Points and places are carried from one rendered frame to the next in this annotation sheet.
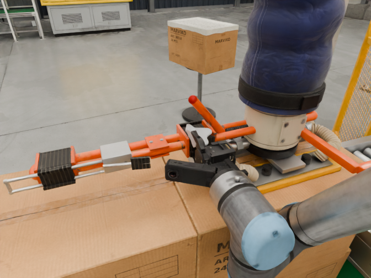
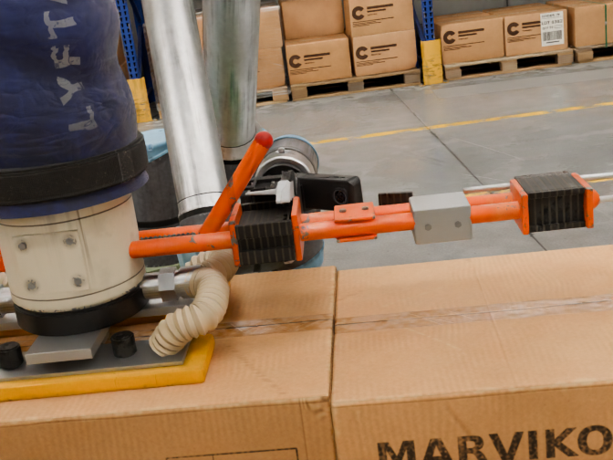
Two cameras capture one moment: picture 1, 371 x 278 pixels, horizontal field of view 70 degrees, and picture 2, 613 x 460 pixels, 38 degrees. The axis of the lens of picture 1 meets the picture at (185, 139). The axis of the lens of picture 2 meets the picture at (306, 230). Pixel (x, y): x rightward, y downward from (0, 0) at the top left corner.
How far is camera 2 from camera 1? 163 cm
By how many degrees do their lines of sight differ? 124
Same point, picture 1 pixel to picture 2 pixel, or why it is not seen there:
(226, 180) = (294, 154)
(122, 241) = (453, 268)
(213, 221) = (304, 272)
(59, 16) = not seen: outside the picture
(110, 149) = (447, 200)
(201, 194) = (296, 297)
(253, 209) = (292, 140)
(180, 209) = (346, 291)
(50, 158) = (557, 182)
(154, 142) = (358, 209)
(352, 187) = (206, 108)
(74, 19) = not seen: outside the picture
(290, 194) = not seen: hidden behind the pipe
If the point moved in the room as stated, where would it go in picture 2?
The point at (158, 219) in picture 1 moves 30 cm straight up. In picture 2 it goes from (389, 283) to (368, 72)
